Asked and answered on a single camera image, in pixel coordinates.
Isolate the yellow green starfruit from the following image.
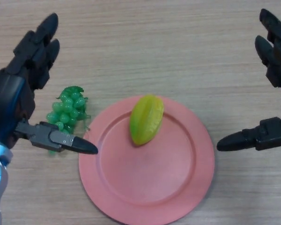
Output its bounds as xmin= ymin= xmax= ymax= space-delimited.
xmin=129 ymin=94 xmax=165 ymax=146

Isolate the green grape bunch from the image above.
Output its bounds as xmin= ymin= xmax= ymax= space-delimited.
xmin=45 ymin=86 xmax=92 ymax=156

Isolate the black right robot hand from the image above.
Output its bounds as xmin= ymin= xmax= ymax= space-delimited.
xmin=216 ymin=8 xmax=281 ymax=152

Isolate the pink round plate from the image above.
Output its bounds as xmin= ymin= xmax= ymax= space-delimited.
xmin=78 ymin=95 xmax=215 ymax=225

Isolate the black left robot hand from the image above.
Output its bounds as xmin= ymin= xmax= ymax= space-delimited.
xmin=0 ymin=12 xmax=99 ymax=155

